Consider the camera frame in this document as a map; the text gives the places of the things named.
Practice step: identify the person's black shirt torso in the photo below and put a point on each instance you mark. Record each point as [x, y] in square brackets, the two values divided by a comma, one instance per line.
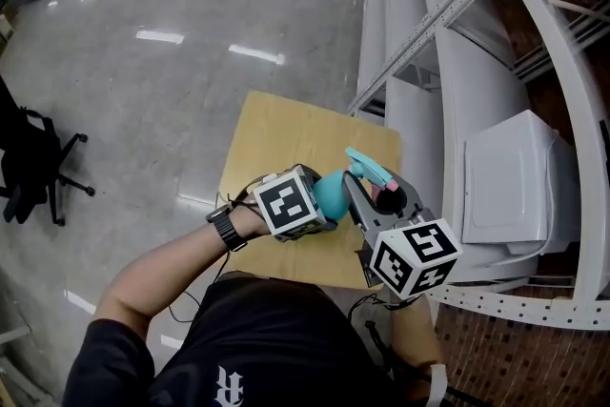
[267, 348]

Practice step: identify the white metal shelving rack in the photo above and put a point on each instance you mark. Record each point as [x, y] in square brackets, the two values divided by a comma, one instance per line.
[476, 62]

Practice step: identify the black office chair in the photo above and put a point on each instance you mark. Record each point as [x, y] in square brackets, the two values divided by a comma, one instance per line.
[28, 162]

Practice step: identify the person's right forearm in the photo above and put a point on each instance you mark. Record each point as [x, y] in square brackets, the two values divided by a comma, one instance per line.
[414, 333]

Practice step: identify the black wristwatch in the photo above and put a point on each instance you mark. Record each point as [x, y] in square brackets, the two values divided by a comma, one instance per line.
[228, 228]

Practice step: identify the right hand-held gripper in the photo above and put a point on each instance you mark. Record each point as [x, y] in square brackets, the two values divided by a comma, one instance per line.
[414, 252]

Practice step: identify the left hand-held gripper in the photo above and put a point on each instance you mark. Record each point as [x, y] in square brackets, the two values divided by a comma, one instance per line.
[288, 205]

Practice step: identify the person's left forearm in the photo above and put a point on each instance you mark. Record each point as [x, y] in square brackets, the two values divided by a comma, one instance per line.
[167, 267]

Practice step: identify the white microwave oven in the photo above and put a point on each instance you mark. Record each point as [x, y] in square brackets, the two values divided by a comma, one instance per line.
[514, 186]

